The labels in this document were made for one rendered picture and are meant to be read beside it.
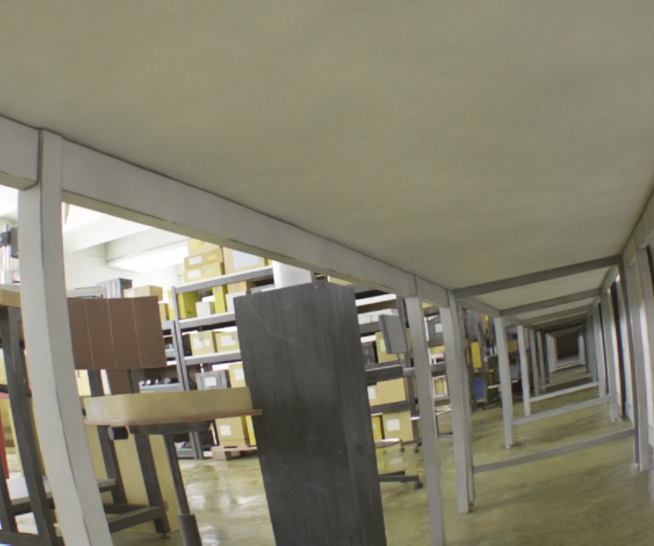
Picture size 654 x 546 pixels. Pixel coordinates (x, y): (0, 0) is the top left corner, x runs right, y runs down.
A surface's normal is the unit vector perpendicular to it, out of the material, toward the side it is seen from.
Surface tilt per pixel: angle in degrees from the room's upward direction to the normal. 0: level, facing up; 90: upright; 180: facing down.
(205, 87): 180
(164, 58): 180
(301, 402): 90
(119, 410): 90
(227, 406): 90
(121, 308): 90
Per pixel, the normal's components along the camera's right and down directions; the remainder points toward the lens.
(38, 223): -0.34, -0.09
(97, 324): 0.71, -0.20
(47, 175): 0.93, -0.18
